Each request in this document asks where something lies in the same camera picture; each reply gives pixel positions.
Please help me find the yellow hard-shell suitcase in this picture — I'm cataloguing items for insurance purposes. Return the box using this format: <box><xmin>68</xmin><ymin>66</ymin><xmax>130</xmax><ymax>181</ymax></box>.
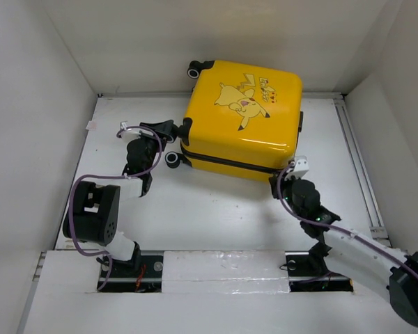
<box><xmin>165</xmin><ymin>60</ymin><xmax>303</xmax><ymax>182</ymax></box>

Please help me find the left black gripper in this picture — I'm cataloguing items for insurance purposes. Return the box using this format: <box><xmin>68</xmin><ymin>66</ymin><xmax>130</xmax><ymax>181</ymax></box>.
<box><xmin>136</xmin><ymin>121</ymin><xmax>173</xmax><ymax>173</ymax></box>

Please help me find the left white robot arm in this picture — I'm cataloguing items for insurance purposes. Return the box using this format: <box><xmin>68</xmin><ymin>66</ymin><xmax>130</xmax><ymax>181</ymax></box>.
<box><xmin>63</xmin><ymin>120</ymin><xmax>178</xmax><ymax>276</ymax></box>

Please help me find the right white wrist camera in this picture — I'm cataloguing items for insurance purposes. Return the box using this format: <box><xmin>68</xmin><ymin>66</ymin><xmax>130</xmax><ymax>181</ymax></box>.
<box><xmin>288</xmin><ymin>156</ymin><xmax>309</xmax><ymax>179</ymax></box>

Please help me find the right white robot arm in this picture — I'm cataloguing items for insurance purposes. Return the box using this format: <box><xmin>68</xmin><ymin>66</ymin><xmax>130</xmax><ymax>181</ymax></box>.
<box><xmin>269</xmin><ymin>172</ymin><xmax>418</xmax><ymax>328</ymax></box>

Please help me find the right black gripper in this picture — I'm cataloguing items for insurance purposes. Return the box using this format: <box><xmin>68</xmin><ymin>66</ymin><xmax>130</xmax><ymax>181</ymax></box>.
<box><xmin>267</xmin><ymin>170</ymin><xmax>304</xmax><ymax>221</ymax></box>

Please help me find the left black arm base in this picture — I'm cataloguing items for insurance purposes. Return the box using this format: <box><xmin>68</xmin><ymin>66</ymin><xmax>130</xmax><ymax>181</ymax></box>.
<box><xmin>99</xmin><ymin>250</ymin><xmax>164</xmax><ymax>294</ymax></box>

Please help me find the small pink paper scrap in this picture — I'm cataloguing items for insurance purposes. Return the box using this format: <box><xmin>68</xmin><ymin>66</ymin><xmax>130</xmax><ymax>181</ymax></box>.
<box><xmin>86</xmin><ymin>120</ymin><xmax>97</xmax><ymax>131</ymax></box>

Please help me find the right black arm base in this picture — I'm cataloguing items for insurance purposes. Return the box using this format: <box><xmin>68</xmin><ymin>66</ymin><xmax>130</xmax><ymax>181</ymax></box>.
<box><xmin>279</xmin><ymin>242</ymin><xmax>354</xmax><ymax>292</ymax></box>

